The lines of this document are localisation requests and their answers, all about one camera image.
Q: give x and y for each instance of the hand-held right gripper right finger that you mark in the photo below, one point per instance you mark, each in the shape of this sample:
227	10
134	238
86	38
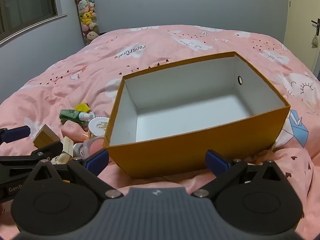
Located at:
216	159

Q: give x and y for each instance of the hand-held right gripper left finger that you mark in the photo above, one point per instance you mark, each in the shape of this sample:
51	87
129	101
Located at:
96	159

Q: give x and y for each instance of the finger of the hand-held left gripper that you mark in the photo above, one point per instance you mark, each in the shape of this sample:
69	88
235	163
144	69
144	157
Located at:
17	132
47	150

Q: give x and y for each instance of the small brown box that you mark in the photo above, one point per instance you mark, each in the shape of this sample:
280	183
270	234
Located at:
46	136

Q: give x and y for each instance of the clear pink gold-cap bottle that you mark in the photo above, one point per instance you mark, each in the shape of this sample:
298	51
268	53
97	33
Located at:
96	143

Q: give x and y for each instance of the small white box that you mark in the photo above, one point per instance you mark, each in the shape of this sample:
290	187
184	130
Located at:
67	144

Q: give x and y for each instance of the pink bottle with orange cap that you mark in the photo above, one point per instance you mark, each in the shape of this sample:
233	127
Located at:
73	130

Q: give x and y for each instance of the small grey white-lid jar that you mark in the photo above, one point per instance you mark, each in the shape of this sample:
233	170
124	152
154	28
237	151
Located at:
98	125

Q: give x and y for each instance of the orange cardboard box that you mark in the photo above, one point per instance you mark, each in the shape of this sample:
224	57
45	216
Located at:
175	155

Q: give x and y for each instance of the green pump bottle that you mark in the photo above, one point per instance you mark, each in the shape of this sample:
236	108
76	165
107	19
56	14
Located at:
71	115

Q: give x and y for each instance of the yellow round lid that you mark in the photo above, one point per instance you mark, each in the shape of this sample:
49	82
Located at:
82	107

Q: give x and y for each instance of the pink printed blanket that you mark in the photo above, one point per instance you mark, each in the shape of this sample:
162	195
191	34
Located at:
175	42

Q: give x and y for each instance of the dark window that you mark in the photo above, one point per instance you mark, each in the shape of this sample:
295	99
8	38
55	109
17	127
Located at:
25	0

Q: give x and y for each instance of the clear tube of plush toys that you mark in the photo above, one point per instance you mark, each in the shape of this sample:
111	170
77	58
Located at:
87	17

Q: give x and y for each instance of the small hanging pouch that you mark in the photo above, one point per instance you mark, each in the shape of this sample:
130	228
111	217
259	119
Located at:
315	40

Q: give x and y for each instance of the pale door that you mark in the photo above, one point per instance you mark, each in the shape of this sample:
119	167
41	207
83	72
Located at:
300	17

